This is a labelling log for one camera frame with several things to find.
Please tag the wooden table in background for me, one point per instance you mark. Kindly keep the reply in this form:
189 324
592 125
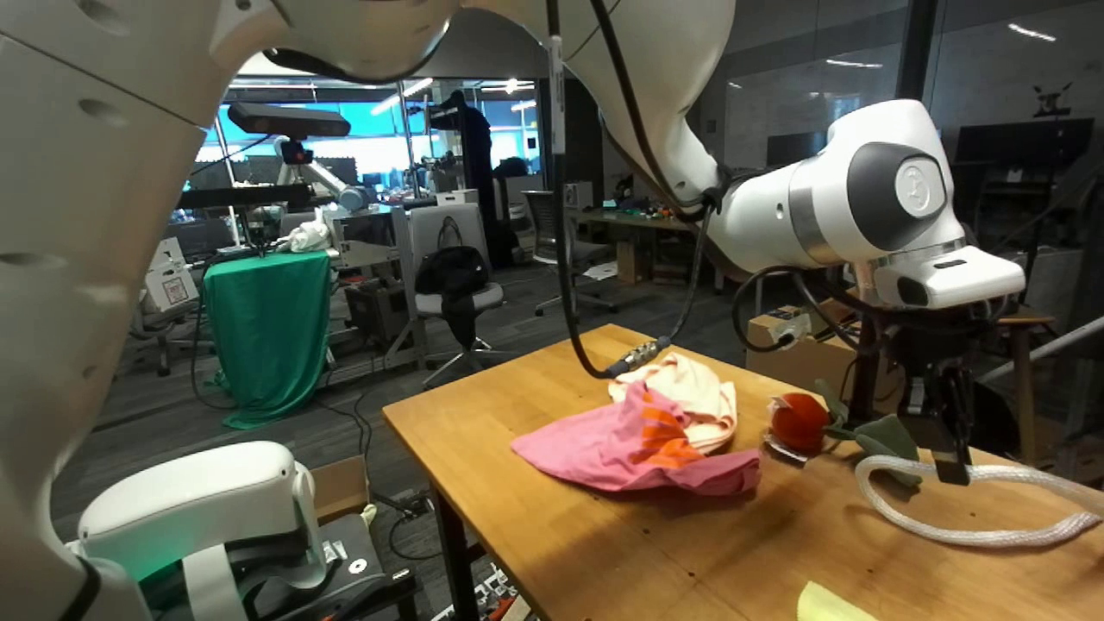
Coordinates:
648 251

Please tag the round wooden stool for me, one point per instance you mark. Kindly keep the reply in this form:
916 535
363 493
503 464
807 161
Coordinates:
1020 335

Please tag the pink t-shirt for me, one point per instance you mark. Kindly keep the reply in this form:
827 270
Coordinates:
637 448

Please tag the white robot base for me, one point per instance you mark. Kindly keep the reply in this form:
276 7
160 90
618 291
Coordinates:
249 503

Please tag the yellow-green cloth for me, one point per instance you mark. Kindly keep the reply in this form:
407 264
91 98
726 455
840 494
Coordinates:
827 604

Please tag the cream pink cloth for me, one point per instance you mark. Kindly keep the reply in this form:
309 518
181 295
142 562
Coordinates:
698 391

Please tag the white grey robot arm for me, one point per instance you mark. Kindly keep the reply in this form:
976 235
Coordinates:
103 110

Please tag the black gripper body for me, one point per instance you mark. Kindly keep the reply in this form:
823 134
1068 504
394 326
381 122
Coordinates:
931 349

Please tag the cardboard box on floor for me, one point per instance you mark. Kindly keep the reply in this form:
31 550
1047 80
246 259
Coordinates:
789 348

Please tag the plush tomato with leaves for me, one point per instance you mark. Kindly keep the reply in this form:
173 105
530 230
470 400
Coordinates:
804 425

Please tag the green draped cloth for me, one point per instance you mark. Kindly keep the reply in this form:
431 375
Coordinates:
269 334

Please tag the black camera on mount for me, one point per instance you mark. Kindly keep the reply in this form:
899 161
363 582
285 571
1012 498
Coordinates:
295 125

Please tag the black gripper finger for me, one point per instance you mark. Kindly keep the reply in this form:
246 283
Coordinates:
950 455

